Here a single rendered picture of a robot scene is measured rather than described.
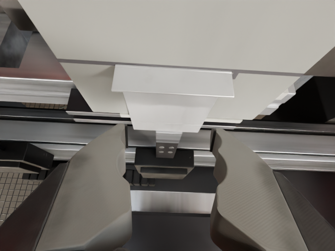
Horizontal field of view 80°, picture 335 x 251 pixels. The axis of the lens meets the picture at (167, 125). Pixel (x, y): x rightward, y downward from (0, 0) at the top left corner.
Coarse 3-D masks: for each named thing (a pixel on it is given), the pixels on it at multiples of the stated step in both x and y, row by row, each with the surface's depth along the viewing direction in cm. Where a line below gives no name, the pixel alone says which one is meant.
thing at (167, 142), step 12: (156, 132) 27; (168, 132) 27; (180, 132) 27; (156, 144) 32; (168, 144) 32; (144, 156) 40; (156, 156) 40; (168, 156) 39; (180, 156) 41; (192, 156) 41; (144, 168) 40; (156, 168) 41; (168, 168) 41; (180, 168) 41; (192, 168) 40
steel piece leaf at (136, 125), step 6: (138, 126) 26; (144, 126) 25; (150, 126) 25; (156, 126) 25; (162, 126) 25; (168, 126) 25; (174, 126) 25; (180, 126) 25; (186, 126) 25; (192, 126) 25; (198, 126) 25
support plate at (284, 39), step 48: (48, 0) 10; (96, 0) 10; (144, 0) 10; (192, 0) 10; (240, 0) 10; (288, 0) 10; (96, 48) 13; (144, 48) 13; (192, 48) 13; (240, 48) 13; (288, 48) 13; (96, 96) 19; (240, 96) 18
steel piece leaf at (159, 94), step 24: (120, 72) 14; (144, 72) 14; (168, 72) 14; (192, 72) 15; (216, 72) 15; (144, 96) 18; (168, 96) 18; (192, 96) 18; (216, 96) 14; (144, 120) 23; (168, 120) 23; (192, 120) 23
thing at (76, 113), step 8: (72, 88) 24; (72, 96) 23; (80, 96) 23; (72, 104) 23; (80, 104) 23; (72, 112) 23; (80, 112) 23; (88, 112) 23; (96, 112) 23; (80, 120) 25; (88, 120) 25; (96, 120) 25; (104, 120) 25; (112, 120) 25; (120, 120) 25; (128, 120) 25; (224, 128) 26; (232, 128) 26
